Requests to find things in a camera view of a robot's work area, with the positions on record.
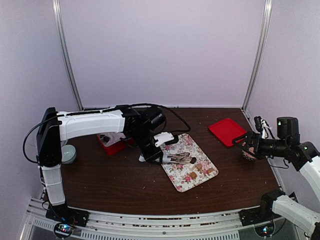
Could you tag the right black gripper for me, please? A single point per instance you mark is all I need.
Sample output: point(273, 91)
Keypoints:
point(250, 136)

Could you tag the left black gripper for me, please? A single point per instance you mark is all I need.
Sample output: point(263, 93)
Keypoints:
point(151, 156)

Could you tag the black white kitchen tongs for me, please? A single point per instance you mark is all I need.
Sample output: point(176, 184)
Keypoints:
point(178, 158)

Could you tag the dark round chocolate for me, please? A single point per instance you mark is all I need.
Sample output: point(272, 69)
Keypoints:
point(193, 160)

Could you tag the small dark square chocolate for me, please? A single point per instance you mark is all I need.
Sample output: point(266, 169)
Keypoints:
point(106, 138)

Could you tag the brown striped chocolate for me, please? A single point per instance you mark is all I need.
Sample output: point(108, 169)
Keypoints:
point(193, 175)

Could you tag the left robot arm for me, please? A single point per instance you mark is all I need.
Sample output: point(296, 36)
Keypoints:
point(136, 121)

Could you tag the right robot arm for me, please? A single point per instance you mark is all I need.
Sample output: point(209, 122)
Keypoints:
point(302, 159)

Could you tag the red chocolate box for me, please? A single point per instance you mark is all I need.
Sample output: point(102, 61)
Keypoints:
point(117, 142)

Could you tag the white cube chocolate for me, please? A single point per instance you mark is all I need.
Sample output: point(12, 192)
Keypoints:
point(191, 167)

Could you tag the red patterned ceramic bowl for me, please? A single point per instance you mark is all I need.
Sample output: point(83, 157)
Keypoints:
point(248, 156)

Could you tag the red box lid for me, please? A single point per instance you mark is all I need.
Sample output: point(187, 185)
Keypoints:
point(226, 130)

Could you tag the floral serving tray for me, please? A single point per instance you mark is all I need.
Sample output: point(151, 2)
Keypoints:
point(186, 164)

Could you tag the pale green ceramic bowl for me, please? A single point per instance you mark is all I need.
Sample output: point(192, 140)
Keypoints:
point(68, 154)

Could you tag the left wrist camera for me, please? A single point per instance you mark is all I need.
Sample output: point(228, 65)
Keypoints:
point(166, 138)

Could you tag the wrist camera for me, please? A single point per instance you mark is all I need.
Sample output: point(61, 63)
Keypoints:
point(262, 126)
point(166, 138)

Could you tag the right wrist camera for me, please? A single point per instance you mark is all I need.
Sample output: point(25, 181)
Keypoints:
point(262, 126)

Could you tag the right aluminium frame post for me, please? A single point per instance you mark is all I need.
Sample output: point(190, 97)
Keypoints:
point(262, 40)

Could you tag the aluminium frame post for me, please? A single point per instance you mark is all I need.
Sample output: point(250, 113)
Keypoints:
point(262, 40)
point(65, 53)

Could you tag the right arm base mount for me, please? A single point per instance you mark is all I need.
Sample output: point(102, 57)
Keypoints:
point(262, 222)

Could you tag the front aluminium rail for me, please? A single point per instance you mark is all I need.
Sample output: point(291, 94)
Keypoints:
point(223, 225)

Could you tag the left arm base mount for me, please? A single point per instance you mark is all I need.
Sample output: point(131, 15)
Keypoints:
point(67, 219)

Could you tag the left aluminium frame post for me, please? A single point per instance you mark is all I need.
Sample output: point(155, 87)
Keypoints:
point(65, 53)

